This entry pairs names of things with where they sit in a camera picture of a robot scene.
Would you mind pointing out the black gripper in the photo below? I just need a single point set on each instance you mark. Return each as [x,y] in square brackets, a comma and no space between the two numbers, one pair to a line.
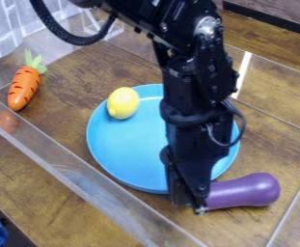
[199,141]

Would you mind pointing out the white checkered curtain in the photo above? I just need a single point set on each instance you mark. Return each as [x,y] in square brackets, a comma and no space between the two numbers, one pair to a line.
[19,22]

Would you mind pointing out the blue round tray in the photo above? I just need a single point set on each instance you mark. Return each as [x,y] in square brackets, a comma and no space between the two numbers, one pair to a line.
[126,146]

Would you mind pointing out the purple toy eggplant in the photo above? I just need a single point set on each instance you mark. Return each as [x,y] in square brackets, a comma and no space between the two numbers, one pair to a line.
[254,190]

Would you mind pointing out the yellow toy lemon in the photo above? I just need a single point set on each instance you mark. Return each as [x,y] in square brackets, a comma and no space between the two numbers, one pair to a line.
[123,103]

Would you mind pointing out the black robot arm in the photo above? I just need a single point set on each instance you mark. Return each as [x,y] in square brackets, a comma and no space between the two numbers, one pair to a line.
[186,31]

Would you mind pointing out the clear acrylic barrier wall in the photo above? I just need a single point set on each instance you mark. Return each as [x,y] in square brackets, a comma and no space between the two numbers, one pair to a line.
[59,196]

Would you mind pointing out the orange toy carrot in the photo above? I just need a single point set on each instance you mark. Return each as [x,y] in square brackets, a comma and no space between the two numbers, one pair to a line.
[25,81]

